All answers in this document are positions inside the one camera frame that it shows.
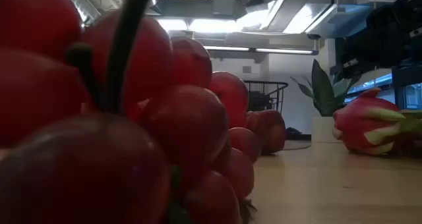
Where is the white plant pot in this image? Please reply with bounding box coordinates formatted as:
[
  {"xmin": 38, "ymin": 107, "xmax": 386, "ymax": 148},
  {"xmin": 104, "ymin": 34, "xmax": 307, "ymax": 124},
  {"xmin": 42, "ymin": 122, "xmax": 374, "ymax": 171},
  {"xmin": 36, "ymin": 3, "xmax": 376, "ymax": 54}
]
[{"xmin": 311, "ymin": 116, "xmax": 337, "ymax": 143}]

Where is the green leafy plant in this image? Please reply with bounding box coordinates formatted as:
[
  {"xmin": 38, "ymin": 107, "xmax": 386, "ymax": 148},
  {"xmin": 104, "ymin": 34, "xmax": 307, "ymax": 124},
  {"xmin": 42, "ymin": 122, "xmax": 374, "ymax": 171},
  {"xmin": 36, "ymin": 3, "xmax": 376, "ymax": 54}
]
[{"xmin": 289, "ymin": 58, "xmax": 363, "ymax": 118}]

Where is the rectangular silver ventilation duct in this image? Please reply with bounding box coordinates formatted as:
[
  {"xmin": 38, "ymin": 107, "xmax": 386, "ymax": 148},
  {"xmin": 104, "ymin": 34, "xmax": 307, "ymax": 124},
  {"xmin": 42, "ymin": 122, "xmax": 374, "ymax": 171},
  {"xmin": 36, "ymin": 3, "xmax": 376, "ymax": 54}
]
[{"xmin": 283, "ymin": 0, "xmax": 405, "ymax": 40}]

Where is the red grape bunch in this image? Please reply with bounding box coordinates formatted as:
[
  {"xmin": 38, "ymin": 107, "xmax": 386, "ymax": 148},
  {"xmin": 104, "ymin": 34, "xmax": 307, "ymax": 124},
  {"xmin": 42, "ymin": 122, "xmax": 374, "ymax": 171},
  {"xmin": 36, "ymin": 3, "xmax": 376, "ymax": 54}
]
[{"xmin": 0, "ymin": 0, "xmax": 263, "ymax": 224}]

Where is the pink dragon fruit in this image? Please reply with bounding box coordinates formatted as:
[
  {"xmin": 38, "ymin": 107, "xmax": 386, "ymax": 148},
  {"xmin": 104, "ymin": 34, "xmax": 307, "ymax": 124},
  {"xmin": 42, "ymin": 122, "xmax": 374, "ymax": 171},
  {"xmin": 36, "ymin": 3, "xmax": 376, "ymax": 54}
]
[{"xmin": 332, "ymin": 87, "xmax": 422, "ymax": 157}]

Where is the small black background object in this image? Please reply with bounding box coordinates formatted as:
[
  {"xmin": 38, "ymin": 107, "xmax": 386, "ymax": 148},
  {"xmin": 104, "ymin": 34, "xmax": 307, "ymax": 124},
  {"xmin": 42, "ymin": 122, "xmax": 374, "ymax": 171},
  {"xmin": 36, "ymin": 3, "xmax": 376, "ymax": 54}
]
[{"xmin": 286, "ymin": 126, "xmax": 313, "ymax": 142}]

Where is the long ceiling light strip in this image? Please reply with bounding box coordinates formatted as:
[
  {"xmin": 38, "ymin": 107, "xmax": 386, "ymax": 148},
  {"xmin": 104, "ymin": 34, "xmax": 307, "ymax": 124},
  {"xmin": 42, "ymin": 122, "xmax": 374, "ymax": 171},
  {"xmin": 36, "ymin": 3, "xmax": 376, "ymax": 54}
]
[{"xmin": 203, "ymin": 45, "xmax": 319, "ymax": 56}]

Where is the black wire basket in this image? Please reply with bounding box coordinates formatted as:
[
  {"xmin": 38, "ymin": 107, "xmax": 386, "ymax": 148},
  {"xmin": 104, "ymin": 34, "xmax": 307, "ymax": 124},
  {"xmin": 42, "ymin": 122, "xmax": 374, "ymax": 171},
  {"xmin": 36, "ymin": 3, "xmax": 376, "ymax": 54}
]
[{"xmin": 243, "ymin": 80, "xmax": 289, "ymax": 115}]

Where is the round silver ventilation duct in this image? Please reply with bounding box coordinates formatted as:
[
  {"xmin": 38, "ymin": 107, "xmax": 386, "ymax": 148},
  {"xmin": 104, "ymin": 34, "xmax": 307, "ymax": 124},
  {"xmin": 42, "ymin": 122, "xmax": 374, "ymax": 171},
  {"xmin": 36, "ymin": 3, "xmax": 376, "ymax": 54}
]
[{"xmin": 62, "ymin": 0, "xmax": 102, "ymax": 26}]

